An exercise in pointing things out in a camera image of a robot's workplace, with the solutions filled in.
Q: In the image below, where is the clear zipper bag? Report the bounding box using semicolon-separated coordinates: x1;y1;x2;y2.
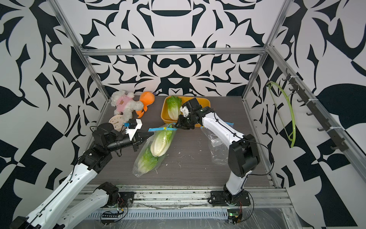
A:
132;124;177;177
200;127;229;166

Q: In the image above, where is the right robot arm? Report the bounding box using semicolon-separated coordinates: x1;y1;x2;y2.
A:
175;98;260;198

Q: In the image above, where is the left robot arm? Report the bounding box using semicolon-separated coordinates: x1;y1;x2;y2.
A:
10;119;153;229

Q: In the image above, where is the small round beige clock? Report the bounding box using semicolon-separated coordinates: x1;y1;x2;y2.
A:
109;114;125;131

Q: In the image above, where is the white plush toy pink shirt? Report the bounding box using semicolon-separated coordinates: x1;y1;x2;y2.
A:
111;90;144;123

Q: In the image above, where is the orange plush toy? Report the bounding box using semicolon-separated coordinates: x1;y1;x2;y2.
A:
136;92;155;118

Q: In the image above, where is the left black electronics board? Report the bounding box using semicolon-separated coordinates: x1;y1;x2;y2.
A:
100;211;125;225

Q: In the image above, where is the right green led board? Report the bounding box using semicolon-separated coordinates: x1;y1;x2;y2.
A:
227;210;243;225

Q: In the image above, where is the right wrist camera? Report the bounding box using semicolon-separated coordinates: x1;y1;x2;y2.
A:
180;106;190;117

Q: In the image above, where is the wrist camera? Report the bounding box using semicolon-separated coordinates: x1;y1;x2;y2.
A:
180;106;190;117
124;119;143;141

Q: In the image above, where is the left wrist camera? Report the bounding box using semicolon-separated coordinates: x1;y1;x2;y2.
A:
124;119;143;141

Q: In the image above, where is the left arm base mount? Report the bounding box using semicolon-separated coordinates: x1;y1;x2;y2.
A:
102;191;135;208

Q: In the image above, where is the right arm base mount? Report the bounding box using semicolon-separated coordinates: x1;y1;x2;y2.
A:
208;190;251;207

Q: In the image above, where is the green hose loop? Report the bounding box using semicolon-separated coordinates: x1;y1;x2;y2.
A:
265;81;297;148

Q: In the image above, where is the black wall hook rail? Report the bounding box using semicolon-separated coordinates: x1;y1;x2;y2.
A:
283;69;349;152

